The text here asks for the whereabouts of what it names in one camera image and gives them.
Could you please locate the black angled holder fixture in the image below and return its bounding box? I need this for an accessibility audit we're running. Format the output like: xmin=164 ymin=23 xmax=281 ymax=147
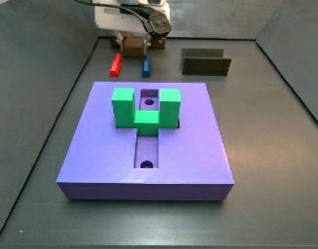
xmin=181 ymin=49 xmax=232 ymax=76

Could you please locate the blue peg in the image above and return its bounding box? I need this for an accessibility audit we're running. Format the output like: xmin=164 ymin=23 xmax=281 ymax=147
xmin=142 ymin=54 xmax=152 ymax=78

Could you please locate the brown T-shaped block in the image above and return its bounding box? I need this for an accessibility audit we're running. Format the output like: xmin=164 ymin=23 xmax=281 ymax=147
xmin=110 ymin=32 xmax=166 ymax=57

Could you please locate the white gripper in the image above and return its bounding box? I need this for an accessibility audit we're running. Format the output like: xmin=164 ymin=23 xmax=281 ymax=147
xmin=93 ymin=0 xmax=172 ymax=54

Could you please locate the purple fixture base block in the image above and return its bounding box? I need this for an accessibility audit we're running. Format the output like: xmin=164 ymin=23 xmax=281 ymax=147
xmin=58 ymin=82 xmax=235 ymax=200

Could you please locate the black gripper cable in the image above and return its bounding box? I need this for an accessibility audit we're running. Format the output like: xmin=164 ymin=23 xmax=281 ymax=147
xmin=74 ymin=0 xmax=157 ymax=33

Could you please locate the red peg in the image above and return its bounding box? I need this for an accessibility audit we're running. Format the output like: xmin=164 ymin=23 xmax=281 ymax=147
xmin=110 ymin=53 xmax=122 ymax=78

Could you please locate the green U-shaped block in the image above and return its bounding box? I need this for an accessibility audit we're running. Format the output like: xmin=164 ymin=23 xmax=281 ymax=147
xmin=113 ymin=88 xmax=182 ymax=137

